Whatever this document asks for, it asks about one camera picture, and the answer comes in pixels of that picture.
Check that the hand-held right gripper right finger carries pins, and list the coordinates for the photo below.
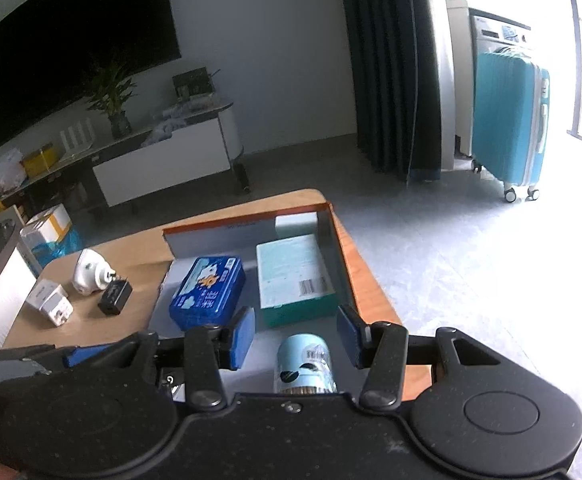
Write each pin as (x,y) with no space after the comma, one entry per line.
(350,335)

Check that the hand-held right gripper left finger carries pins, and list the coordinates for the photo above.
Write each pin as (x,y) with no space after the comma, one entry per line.
(241,337)

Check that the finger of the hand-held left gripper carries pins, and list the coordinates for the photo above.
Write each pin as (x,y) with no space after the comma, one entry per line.
(88,356)

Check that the clear toothpick bottle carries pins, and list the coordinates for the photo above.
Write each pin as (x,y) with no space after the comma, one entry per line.
(301,360)

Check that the blue tissue pack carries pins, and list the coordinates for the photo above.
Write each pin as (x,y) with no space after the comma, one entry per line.
(206,290)

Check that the white printed box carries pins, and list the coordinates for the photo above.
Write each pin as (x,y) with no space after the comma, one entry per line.
(43,294)

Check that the white ribbed handheld device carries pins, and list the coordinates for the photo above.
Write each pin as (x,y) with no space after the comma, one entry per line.
(87,272)

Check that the teal cardboard box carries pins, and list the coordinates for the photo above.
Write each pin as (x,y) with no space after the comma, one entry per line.
(291,270)

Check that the orange cardboard box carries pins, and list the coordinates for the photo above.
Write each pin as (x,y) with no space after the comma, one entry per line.
(211,245)

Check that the white cube charger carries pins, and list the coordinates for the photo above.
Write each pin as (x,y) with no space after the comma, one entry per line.
(296,224)

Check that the white plug adapter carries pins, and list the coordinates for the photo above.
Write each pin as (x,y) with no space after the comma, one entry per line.
(58,314)

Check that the black power adapter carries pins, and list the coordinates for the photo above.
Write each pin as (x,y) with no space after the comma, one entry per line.
(115,299)

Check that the blue plastic bag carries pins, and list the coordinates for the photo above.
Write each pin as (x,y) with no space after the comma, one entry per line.
(63,252)

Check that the white yellow cardboard box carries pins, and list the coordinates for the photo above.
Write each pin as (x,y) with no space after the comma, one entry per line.
(51,222)

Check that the black roll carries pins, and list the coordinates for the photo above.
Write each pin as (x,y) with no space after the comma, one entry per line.
(241,177)

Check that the white television stand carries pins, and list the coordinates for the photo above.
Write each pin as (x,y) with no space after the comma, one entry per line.
(161,170)

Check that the white plastic bag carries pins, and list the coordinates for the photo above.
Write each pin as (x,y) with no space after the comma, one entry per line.
(6,170)

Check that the white router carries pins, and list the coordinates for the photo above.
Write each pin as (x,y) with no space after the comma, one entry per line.
(76,137)

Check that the white crumpled cloth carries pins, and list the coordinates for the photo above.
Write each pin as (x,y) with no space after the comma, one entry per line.
(163,130)

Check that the green plant in glass vase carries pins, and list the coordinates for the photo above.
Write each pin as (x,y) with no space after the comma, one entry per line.
(118,122)

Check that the dark framed box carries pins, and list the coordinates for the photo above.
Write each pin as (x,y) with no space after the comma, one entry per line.
(193,82)

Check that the blue suitcase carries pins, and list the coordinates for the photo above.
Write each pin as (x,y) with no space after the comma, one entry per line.
(508,120)

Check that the dark green curtain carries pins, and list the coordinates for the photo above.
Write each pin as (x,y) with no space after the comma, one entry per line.
(386,60)

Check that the black television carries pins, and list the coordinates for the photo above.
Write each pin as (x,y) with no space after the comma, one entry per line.
(71,50)

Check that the white washing machine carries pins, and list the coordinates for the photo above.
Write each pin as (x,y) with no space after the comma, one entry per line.
(496,30)

